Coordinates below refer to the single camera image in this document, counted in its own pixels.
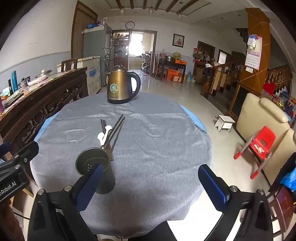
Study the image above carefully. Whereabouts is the gold electric kettle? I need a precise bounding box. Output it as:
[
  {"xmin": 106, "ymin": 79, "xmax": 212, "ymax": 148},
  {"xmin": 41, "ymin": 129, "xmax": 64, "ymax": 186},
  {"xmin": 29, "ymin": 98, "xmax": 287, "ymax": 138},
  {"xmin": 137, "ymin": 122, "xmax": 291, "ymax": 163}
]
[{"xmin": 106, "ymin": 65, "xmax": 141, "ymax": 104}]

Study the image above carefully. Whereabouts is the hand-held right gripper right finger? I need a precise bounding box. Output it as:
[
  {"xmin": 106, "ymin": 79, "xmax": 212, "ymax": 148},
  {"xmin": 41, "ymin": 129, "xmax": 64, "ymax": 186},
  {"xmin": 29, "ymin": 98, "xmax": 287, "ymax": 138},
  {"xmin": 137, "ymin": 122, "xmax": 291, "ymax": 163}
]
[{"xmin": 198, "ymin": 164, "xmax": 272, "ymax": 241}]

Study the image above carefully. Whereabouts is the cream leather sofa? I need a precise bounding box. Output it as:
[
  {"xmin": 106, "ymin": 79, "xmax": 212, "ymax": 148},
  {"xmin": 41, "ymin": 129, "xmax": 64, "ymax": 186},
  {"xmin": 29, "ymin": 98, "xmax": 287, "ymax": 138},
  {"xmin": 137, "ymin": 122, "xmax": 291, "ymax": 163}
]
[{"xmin": 236, "ymin": 93, "xmax": 296, "ymax": 187}]

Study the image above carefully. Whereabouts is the dark cylindrical utensil holder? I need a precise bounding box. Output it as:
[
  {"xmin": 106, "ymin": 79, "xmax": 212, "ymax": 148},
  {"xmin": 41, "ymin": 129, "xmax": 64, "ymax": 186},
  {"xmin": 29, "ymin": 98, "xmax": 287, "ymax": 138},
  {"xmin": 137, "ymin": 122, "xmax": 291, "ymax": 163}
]
[{"xmin": 75, "ymin": 148, "xmax": 116, "ymax": 194}]

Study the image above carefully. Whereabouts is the wooden chair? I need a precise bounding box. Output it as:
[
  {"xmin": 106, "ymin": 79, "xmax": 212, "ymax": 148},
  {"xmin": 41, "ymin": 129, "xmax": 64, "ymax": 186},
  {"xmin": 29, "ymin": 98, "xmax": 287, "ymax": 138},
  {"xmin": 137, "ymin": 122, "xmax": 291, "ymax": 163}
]
[{"xmin": 61, "ymin": 58, "xmax": 78, "ymax": 73}]

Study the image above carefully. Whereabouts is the wooden stair railing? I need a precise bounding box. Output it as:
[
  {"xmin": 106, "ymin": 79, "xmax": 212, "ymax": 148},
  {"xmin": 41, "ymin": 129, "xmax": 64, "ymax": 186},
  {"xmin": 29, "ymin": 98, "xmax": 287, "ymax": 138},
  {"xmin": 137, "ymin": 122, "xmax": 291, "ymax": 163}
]
[{"xmin": 201, "ymin": 58, "xmax": 246, "ymax": 98}]

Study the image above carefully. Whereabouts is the small white stool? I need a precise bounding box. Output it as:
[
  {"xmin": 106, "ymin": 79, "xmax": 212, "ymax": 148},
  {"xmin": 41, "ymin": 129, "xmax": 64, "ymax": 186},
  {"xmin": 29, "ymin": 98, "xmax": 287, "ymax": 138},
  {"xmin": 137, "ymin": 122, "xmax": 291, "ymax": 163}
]
[{"xmin": 214, "ymin": 115, "xmax": 236, "ymax": 133}]

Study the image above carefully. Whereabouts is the red child chair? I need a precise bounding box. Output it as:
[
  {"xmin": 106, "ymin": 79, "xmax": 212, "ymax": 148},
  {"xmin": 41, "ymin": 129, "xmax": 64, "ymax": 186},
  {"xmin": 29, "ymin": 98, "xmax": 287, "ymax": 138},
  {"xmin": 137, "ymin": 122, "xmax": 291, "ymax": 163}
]
[{"xmin": 233, "ymin": 126, "xmax": 276, "ymax": 179}]

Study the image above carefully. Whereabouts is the blue tablecloth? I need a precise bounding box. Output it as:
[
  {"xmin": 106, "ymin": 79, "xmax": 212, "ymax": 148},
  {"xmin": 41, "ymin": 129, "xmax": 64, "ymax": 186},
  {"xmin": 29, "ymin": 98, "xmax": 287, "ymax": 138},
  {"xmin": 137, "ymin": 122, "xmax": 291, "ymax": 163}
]
[{"xmin": 33, "ymin": 105, "xmax": 208, "ymax": 142}]

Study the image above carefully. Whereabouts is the brown door curtain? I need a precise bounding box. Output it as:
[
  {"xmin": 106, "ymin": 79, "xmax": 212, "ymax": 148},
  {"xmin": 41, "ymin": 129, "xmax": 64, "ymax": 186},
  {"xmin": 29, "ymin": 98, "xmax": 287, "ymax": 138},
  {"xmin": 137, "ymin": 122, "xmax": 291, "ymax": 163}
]
[{"xmin": 71, "ymin": 1, "xmax": 98, "ymax": 60}]

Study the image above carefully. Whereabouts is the metal chopstick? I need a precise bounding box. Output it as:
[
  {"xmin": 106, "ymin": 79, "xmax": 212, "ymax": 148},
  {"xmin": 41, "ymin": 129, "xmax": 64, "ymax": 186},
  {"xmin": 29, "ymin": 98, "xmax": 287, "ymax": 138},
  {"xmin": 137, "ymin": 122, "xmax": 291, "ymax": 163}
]
[
  {"xmin": 105, "ymin": 116, "xmax": 125, "ymax": 151},
  {"xmin": 101, "ymin": 114, "xmax": 124, "ymax": 149},
  {"xmin": 110, "ymin": 123, "xmax": 124, "ymax": 153}
]

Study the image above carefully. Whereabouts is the grey tablecloth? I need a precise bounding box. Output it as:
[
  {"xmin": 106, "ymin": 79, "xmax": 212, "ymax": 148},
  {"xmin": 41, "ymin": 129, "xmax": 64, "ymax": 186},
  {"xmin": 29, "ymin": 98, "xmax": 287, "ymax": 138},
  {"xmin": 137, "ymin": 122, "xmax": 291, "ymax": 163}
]
[{"xmin": 30, "ymin": 91, "xmax": 213, "ymax": 235}]

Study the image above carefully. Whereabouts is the brown wooden chopstick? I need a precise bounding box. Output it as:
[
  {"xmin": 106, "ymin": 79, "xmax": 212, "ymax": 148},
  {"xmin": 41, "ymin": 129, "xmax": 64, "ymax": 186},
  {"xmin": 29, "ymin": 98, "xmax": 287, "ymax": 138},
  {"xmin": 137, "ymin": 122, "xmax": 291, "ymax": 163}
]
[
  {"xmin": 100, "ymin": 119, "xmax": 111, "ymax": 160},
  {"xmin": 103, "ymin": 120, "xmax": 114, "ymax": 161}
]

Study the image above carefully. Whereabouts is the glass shelf cabinet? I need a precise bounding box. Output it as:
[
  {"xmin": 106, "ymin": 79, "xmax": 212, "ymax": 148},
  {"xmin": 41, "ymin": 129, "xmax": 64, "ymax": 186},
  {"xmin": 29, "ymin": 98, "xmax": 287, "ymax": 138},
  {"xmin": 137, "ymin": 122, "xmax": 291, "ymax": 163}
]
[{"xmin": 102, "ymin": 30, "xmax": 130, "ymax": 70}]

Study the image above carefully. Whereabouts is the framed wall picture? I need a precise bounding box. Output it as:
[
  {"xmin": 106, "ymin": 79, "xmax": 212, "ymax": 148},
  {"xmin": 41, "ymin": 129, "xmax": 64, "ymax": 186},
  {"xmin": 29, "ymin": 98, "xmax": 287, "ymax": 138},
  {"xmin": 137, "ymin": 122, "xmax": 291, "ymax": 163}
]
[{"xmin": 172, "ymin": 34, "xmax": 185, "ymax": 48}]

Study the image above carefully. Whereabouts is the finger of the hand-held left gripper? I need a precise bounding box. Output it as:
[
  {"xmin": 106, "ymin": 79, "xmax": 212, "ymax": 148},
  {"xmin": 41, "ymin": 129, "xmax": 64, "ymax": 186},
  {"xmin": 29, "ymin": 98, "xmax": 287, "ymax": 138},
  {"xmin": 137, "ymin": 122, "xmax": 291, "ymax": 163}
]
[{"xmin": 13, "ymin": 141, "xmax": 39, "ymax": 166}]

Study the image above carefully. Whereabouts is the carved wooden sideboard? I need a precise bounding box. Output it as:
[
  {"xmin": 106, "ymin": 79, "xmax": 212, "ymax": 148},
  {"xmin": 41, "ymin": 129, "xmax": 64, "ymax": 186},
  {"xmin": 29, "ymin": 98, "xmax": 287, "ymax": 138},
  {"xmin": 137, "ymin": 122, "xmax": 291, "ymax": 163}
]
[{"xmin": 0, "ymin": 67, "xmax": 89, "ymax": 160}]

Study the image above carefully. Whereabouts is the dark wooden side table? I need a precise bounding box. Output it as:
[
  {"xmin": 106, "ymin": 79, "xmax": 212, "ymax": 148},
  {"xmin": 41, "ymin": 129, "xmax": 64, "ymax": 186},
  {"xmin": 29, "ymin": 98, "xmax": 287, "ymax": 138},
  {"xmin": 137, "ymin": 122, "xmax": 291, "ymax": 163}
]
[{"xmin": 158, "ymin": 59, "xmax": 187, "ymax": 84}]

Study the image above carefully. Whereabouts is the wall calendar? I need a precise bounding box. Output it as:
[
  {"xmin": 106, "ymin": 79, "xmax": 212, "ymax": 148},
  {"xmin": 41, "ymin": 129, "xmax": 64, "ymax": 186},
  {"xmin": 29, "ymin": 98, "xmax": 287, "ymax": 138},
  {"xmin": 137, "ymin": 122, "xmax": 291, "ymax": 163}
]
[{"xmin": 245, "ymin": 35, "xmax": 263, "ymax": 74}]

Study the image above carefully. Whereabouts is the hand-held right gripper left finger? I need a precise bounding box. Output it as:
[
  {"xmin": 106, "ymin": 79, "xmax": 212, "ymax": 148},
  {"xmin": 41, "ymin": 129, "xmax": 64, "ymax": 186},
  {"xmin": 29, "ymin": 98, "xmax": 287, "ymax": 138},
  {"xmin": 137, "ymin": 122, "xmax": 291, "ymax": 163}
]
[{"xmin": 28, "ymin": 164, "xmax": 104, "ymax": 241}]

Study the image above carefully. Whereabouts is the grey refrigerator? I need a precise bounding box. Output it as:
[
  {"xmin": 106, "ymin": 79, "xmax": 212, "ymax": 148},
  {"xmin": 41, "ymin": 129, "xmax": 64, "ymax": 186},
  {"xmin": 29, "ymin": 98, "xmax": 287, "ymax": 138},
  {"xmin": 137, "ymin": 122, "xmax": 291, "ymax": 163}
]
[{"xmin": 83, "ymin": 24, "xmax": 113, "ymax": 70}]

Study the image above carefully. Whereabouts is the large orange box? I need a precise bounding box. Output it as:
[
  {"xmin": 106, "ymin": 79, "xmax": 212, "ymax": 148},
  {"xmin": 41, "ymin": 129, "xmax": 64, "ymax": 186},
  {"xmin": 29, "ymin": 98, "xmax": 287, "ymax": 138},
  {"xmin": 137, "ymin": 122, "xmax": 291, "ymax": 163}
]
[{"xmin": 167, "ymin": 69, "xmax": 184, "ymax": 82}]

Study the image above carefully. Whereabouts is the metal pot with lid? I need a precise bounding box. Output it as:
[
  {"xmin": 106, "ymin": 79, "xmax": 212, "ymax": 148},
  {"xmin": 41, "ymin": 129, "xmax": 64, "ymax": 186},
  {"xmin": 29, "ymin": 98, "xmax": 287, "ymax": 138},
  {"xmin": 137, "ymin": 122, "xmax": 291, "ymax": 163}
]
[{"xmin": 36, "ymin": 70, "xmax": 53, "ymax": 80}]

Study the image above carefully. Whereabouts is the wooden pillar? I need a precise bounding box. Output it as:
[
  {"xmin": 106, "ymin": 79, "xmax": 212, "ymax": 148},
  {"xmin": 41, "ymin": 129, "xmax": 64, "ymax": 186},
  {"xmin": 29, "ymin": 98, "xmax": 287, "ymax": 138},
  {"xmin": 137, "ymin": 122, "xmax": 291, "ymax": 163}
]
[{"xmin": 239, "ymin": 8, "xmax": 271, "ymax": 93}]

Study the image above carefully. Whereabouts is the white chest freezer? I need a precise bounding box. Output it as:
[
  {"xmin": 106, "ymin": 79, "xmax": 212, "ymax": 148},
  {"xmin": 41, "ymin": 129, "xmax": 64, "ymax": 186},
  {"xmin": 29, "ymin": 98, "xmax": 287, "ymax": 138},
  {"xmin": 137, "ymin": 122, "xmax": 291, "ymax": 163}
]
[{"xmin": 57, "ymin": 56, "xmax": 102, "ymax": 95}]

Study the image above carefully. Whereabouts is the teal thermos bottle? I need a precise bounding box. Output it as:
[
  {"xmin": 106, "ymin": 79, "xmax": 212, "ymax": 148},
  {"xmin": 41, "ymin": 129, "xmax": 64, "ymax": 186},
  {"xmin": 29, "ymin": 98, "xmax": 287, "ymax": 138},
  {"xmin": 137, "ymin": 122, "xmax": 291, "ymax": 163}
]
[{"xmin": 11, "ymin": 71, "xmax": 19, "ymax": 93}]

